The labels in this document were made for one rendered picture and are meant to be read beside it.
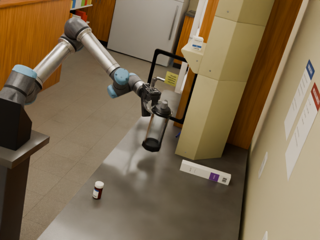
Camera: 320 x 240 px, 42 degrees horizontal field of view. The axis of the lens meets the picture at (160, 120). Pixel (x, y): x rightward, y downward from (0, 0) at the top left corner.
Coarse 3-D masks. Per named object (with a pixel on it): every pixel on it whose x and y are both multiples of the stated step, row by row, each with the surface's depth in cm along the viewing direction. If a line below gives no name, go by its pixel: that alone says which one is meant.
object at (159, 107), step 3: (162, 102) 204; (165, 102) 204; (156, 105) 206; (159, 105) 207; (162, 105) 204; (165, 105) 204; (156, 108) 204; (159, 108) 204; (162, 108) 205; (165, 108) 205; (168, 108) 207; (159, 111) 203; (162, 111) 203; (165, 111) 203; (168, 111) 204; (165, 114) 203
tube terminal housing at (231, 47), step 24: (216, 24) 199; (240, 24) 198; (216, 48) 203; (240, 48) 205; (216, 72) 207; (240, 72) 213; (192, 96) 214; (216, 96) 212; (240, 96) 222; (192, 120) 218; (216, 120) 221; (192, 144) 223; (216, 144) 230
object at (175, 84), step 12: (156, 60) 249; (168, 60) 246; (156, 72) 251; (168, 72) 248; (180, 72) 245; (192, 72) 242; (156, 84) 254; (168, 84) 251; (180, 84) 247; (168, 96) 253; (180, 96) 249; (180, 108) 252
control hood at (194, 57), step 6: (186, 48) 211; (204, 48) 221; (186, 54) 207; (192, 54) 206; (198, 54) 206; (186, 60) 209; (192, 60) 208; (198, 60) 207; (192, 66) 208; (198, 66) 208
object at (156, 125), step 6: (162, 114) 202; (168, 114) 204; (150, 120) 208; (156, 120) 205; (162, 120) 204; (150, 126) 208; (156, 126) 206; (162, 126) 206; (150, 132) 209; (156, 132) 208; (162, 132) 209; (144, 138) 215; (150, 138) 210; (156, 138) 209; (150, 144) 211; (156, 144) 211
